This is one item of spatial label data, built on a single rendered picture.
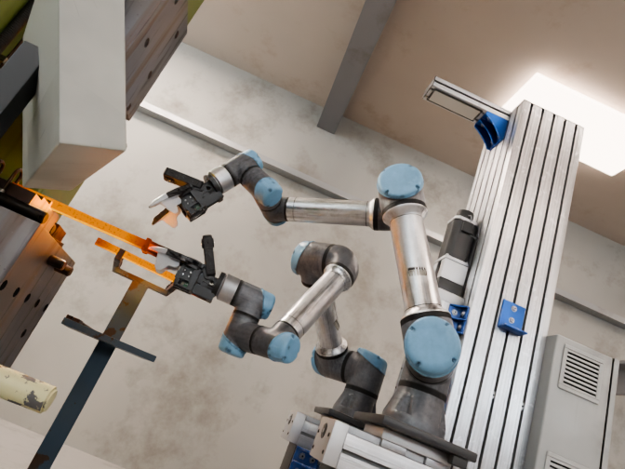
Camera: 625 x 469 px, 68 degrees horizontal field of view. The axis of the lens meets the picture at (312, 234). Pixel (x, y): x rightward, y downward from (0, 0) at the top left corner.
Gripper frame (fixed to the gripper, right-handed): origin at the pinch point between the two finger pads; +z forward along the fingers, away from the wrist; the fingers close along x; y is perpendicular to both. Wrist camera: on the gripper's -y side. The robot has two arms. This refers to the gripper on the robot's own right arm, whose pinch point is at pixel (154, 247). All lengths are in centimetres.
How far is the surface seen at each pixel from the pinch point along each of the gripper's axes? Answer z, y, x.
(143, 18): 28, -52, -17
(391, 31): -57, -273, 156
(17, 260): 21.8, 17.9, -15.7
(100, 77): 5, -2, -70
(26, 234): 23.1, 12.1, -16.0
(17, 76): 19, -2, -60
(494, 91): -158, -272, 159
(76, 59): 8, -3, -72
